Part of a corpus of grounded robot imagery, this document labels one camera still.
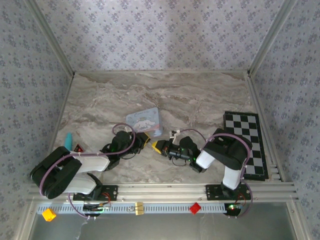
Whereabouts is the light blue cartoon pouch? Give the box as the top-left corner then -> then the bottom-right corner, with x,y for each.
125,107 -> 165,138

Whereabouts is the teal plastic object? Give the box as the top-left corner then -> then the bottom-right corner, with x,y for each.
65,132 -> 74,151

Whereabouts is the red toy block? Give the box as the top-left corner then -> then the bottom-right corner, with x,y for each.
189,202 -> 202,215

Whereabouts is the wooden clothespin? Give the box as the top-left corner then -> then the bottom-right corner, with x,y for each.
134,201 -> 145,216

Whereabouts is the black white folding chessboard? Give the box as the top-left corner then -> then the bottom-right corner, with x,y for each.
223,111 -> 270,181

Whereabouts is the yellow toy block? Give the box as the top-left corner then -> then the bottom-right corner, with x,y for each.
41,208 -> 57,223

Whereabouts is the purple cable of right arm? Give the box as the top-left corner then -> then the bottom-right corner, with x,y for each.
174,128 -> 254,220

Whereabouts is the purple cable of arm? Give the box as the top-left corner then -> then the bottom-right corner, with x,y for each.
174,128 -> 254,220
39,122 -> 137,221

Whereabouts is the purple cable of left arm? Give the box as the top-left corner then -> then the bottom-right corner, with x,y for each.
39,122 -> 137,221

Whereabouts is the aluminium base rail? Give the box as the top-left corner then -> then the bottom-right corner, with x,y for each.
27,182 -> 300,202

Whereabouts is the grey slotted cable duct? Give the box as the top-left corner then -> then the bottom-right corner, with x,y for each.
36,202 -> 227,215

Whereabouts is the aluminium side rail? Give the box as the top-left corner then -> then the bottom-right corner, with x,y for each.
38,73 -> 76,161
244,73 -> 286,183

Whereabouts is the aluminium frame post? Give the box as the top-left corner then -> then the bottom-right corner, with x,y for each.
246,0 -> 300,77

